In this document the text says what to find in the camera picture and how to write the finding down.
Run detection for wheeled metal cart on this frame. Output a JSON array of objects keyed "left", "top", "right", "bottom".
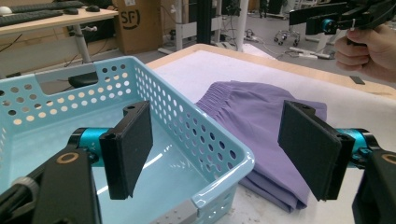
[{"left": 274, "top": 29, "right": 302, "bottom": 48}]

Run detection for light blue perforated plastic basket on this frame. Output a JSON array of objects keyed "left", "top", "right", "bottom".
[{"left": 0, "top": 55, "right": 256, "bottom": 224}]

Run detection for purple pants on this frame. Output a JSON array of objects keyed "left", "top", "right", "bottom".
[{"left": 195, "top": 80, "right": 328, "bottom": 214}]

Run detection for wooden office desk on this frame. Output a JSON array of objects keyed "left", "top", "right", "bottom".
[{"left": 0, "top": 7, "right": 120, "bottom": 64}]

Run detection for white metal stand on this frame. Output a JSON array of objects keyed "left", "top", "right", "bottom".
[{"left": 175, "top": 0, "right": 226, "bottom": 51}]

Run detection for white pole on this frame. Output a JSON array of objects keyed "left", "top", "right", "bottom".
[{"left": 235, "top": 0, "right": 250, "bottom": 52}]

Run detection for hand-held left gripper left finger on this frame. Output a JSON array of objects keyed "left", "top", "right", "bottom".
[{"left": 68, "top": 100, "right": 154, "bottom": 201}]

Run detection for brown cardboard box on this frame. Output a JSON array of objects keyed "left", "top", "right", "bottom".
[{"left": 112, "top": 0, "right": 163, "bottom": 56}]

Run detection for white power strip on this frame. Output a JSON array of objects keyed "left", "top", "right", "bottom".
[{"left": 289, "top": 46, "right": 332, "bottom": 61}]

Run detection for black keyboard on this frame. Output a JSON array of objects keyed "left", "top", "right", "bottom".
[
  {"left": 10, "top": 0, "right": 86, "bottom": 14},
  {"left": 0, "top": 9, "right": 64, "bottom": 28}
]

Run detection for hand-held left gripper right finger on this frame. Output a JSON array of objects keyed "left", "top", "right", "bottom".
[{"left": 277, "top": 100, "right": 379, "bottom": 202}]

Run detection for black tape strip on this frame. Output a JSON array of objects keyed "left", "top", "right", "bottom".
[{"left": 348, "top": 75, "right": 366, "bottom": 86}]

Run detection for black office chair seat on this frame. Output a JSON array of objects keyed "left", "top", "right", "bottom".
[{"left": 67, "top": 71, "right": 99, "bottom": 89}]

